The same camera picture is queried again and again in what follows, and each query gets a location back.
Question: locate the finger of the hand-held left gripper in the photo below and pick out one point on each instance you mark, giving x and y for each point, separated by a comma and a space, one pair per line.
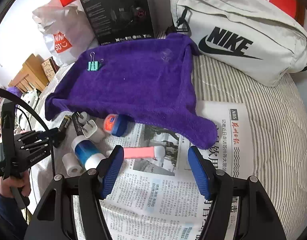
59, 140
52, 132

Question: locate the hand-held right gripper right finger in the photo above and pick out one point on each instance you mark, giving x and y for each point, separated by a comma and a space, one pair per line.
198, 172

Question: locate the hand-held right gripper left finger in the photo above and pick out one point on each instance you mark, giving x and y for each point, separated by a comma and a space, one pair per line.
113, 171

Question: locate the black gold battery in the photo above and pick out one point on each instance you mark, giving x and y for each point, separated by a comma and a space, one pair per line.
64, 125

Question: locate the white tape roll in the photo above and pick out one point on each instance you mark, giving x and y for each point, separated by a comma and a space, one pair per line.
69, 162

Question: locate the blue white bottle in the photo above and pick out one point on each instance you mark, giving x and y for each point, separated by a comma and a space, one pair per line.
84, 150

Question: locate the pink tube white cap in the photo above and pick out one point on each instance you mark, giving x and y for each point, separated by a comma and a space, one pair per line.
141, 152

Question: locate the blue jar orange label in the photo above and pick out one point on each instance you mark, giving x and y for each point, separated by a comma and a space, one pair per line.
111, 125

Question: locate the person's left forearm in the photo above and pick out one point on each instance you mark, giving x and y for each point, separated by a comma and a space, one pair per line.
6, 217

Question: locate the person's left hand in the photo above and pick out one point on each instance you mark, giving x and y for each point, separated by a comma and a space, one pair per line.
4, 186

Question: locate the white charger plug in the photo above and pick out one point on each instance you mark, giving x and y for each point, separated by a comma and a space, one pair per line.
93, 131

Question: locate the white patterned cloth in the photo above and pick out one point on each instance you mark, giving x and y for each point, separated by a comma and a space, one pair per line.
31, 101

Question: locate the newspaper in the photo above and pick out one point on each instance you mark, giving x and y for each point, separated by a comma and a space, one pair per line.
156, 192

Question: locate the purple fluffy toy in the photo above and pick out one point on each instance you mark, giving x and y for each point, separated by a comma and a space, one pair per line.
13, 91

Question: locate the brown patterned box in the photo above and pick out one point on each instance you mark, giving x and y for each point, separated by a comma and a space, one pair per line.
49, 68

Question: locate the wooden furniture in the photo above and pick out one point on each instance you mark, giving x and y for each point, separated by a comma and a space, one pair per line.
28, 72

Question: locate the green binder clip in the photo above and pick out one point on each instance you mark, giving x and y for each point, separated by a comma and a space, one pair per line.
92, 66

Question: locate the purple towel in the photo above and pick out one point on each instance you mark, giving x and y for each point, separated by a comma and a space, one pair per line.
133, 87

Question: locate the white plastic bag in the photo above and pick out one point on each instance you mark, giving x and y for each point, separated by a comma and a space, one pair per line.
56, 17

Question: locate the clear suction cup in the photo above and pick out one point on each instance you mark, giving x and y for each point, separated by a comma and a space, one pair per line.
166, 55

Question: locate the black headset box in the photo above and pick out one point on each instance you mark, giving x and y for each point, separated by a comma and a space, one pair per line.
118, 12

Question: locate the white sling bag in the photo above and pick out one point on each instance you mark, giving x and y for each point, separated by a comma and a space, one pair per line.
231, 17

